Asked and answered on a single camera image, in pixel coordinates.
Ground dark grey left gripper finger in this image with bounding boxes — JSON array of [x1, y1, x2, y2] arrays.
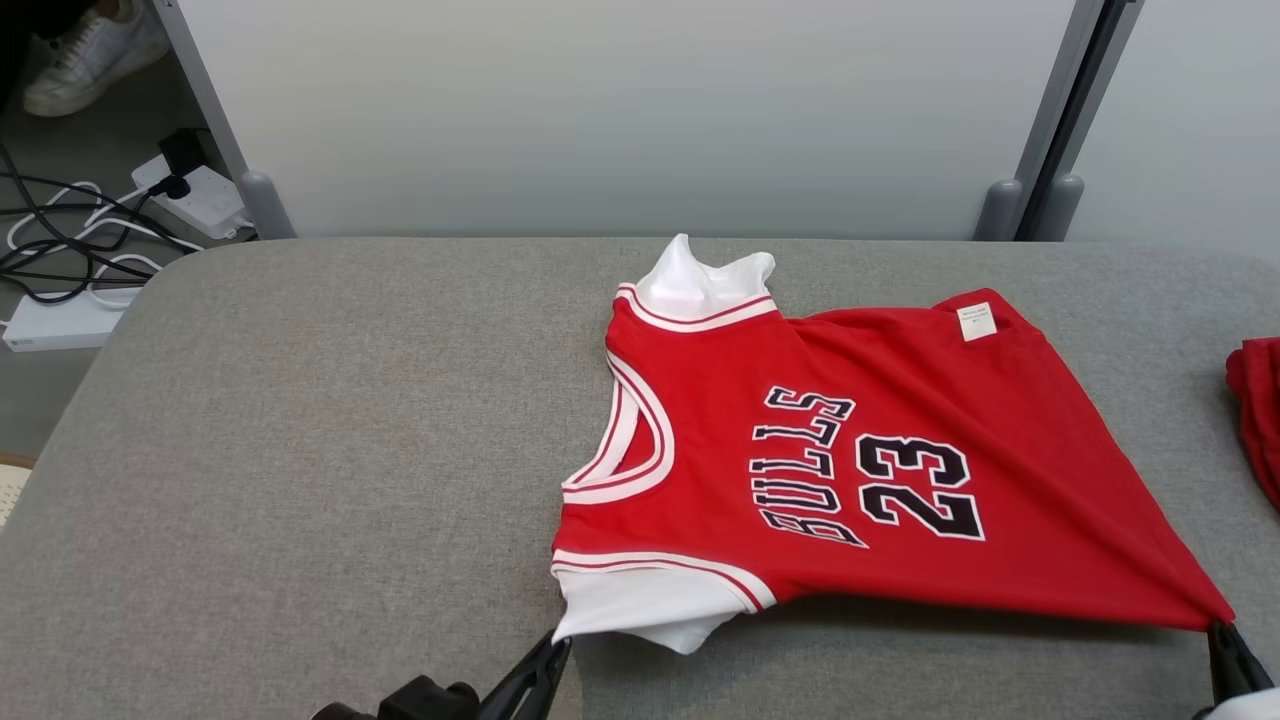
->
[[520, 635, 574, 720], [478, 635, 560, 720]]

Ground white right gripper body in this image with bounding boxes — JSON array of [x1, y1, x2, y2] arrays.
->
[[1203, 687, 1280, 720]]

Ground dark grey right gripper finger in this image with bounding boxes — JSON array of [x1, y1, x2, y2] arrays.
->
[[1207, 619, 1242, 707], [1225, 619, 1277, 703]]

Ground red Bulls 23 shorts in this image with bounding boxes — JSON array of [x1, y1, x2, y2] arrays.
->
[[1225, 337, 1280, 512]]

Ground red Bulls 23 jersey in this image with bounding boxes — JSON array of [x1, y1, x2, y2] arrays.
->
[[550, 233, 1237, 657]]

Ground white perforated laundry basket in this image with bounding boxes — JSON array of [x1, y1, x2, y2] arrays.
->
[[0, 454, 37, 528]]

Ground flat white box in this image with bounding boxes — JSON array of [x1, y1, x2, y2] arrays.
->
[[0, 289, 142, 354]]

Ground white power strip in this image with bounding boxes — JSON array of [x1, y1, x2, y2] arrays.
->
[[130, 153, 252, 242]]

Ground black power plug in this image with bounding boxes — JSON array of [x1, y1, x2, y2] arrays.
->
[[157, 127, 208, 199]]

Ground white sneaker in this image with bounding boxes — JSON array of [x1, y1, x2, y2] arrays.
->
[[22, 0, 172, 119]]

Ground person's black trouser legs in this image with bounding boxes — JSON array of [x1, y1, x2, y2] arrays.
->
[[0, 0, 101, 43]]

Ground white cable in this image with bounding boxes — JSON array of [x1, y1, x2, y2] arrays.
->
[[5, 180, 166, 313]]

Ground black floor cables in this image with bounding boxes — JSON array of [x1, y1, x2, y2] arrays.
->
[[0, 140, 206, 305]]

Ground grey partition post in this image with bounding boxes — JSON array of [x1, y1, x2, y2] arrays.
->
[[974, 0, 1103, 243], [1038, 0, 1147, 243], [150, 0, 297, 242]]

